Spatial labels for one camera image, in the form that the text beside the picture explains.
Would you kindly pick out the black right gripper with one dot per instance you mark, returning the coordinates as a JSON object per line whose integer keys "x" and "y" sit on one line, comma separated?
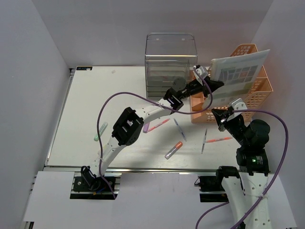
{"x": 221, "y": 115}

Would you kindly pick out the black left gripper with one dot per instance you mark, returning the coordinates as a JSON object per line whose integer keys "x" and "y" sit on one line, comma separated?
{"x": 211, "y": 85}

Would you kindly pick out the mesh document pouch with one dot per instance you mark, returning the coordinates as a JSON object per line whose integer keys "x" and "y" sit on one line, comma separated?
{"x": 237, "y": 72}

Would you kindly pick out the clear acrylic drawer cabinet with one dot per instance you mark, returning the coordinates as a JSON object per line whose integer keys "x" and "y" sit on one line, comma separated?
{"x": 169, "y": 57}

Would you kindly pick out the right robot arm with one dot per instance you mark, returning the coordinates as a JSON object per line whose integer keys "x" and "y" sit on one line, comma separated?
{"x": 244, "y": 185}

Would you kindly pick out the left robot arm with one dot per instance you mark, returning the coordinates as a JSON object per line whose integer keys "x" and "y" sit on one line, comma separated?
{"x": 129, "y": 125}

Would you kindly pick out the orange plastic file organizer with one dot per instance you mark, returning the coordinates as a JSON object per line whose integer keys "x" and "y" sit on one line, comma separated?
{"x": 260, "y": 90}

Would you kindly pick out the red pen near organizer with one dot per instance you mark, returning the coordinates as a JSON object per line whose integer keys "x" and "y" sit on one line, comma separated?
{"x": 218, "y": 139}

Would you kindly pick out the orange capped marker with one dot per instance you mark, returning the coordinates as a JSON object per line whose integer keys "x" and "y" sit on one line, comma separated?
{"x": 173, "y": 150}

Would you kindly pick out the red clear pen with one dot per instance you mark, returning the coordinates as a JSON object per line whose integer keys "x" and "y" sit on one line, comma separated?
{"x": 158, "y": 125}

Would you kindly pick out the purple highlighter marker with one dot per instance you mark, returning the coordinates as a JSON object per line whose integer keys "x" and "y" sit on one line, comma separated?
{"x": 145, "y": 128}

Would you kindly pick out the green highlighter marker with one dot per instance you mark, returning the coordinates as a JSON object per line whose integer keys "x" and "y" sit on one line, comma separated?
{"x": 101, "y": 130}

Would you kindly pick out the black label sticker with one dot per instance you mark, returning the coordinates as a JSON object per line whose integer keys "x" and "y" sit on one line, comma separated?
{"x": 84, "y": 68}

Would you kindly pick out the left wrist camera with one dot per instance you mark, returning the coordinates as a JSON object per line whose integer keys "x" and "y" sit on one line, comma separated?
{"x": 199, "y": 72}

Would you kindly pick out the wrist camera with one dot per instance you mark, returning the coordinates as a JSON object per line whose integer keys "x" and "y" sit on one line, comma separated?
{"x": 199, "y": 72}
{"x": 238, "y": 104}

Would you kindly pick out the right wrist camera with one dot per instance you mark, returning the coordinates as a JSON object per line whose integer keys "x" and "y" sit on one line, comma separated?
{"x": 238, "y": 104}

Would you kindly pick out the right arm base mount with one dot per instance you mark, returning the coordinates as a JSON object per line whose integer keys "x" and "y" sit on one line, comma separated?
{"x": 210, "y": 190}

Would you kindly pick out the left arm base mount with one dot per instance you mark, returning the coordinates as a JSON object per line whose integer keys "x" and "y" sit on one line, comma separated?
{"x": 99, "y": 191}

